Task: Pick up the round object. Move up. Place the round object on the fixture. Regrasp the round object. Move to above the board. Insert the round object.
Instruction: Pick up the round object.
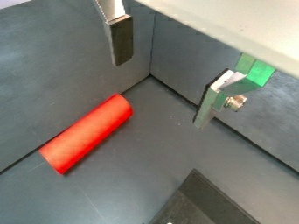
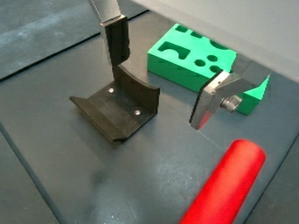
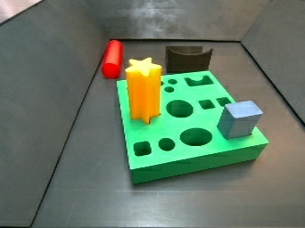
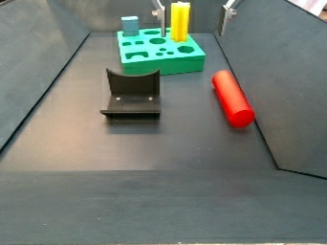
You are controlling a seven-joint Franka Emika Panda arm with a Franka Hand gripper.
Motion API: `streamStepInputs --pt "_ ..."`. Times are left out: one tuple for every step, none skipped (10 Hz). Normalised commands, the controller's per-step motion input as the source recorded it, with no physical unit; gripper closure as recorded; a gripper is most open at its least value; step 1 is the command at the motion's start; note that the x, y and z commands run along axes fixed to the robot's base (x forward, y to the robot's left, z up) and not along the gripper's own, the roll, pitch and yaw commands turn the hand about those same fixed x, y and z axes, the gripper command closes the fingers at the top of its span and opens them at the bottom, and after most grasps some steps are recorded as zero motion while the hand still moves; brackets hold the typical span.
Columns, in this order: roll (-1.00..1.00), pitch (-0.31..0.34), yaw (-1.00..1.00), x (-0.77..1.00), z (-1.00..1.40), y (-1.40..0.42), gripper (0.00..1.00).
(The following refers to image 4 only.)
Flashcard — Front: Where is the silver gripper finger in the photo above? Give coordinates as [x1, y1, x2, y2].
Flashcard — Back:
[151, 0, 165, 37]
[220, 0, 236, 35]

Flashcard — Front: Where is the grey-blue rectangular block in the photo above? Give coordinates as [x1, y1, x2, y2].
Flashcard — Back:
[121, 16, 139, 36]

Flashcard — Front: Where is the black curved cradle stand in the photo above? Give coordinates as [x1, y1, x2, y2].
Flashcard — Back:
[100, 69, 161, 117]

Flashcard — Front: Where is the green foam shape board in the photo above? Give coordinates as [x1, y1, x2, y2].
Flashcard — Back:
[117, 28, 205, 75]

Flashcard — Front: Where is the red cylinder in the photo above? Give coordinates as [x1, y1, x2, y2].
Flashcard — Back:
[212, 70, 255, 128]

